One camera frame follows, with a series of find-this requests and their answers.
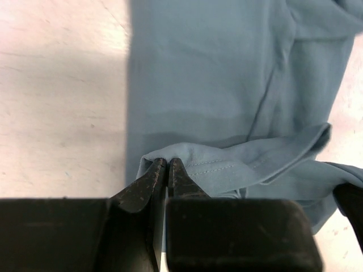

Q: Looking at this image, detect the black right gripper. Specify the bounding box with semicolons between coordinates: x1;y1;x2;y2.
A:
333;184;363;247

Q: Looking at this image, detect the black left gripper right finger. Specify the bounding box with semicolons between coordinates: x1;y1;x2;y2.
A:
167;158;210;198

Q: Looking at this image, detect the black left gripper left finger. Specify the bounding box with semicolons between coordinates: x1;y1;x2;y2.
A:
96;159;167;271

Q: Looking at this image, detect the blue t shirt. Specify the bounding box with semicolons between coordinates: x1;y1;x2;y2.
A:
125;1;362;233

